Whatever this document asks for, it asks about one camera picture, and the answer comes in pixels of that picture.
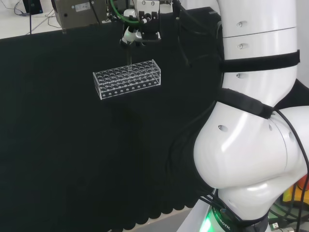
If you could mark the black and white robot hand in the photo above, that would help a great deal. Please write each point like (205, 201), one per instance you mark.
(149, 21)

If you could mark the clear glass test tube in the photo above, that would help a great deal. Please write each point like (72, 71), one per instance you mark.
(128, 59)

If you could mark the clear acrylic test tube rack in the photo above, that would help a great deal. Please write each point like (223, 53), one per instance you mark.
(125, 79)

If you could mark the grey metal box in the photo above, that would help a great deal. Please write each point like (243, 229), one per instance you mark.
(79, 12)

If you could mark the black screen device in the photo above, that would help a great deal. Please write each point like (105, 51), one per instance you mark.
(33, 6)

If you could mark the black tripod pole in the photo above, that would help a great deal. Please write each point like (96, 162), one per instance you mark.
(30, 17)

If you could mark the black bench cloth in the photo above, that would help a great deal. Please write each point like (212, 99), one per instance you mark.
(60, 145)

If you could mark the yellow stop button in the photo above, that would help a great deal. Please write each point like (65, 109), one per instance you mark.
(288, 194)

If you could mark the black USB plug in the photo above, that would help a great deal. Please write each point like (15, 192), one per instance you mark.
(275, 225)

